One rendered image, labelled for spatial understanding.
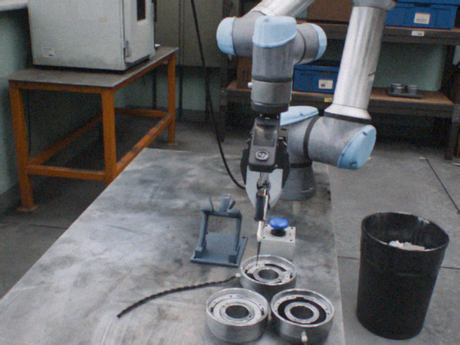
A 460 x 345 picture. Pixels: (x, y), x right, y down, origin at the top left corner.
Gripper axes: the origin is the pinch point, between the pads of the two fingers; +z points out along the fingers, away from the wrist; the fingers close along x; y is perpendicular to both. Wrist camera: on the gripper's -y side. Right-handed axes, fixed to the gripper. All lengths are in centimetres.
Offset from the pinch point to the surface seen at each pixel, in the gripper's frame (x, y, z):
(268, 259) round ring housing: -2.2, -4.3, 9.8
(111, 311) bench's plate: 22.6, -23.1, 13.0
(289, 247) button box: -5.9, 1.5, 9.9
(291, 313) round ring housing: -7.9, -18.6, 11.4
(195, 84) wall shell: 108, 380, 59
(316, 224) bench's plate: -11.1, 20.4, 13.2
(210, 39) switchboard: 89, 357, 14
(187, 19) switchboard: 110, 356, -1
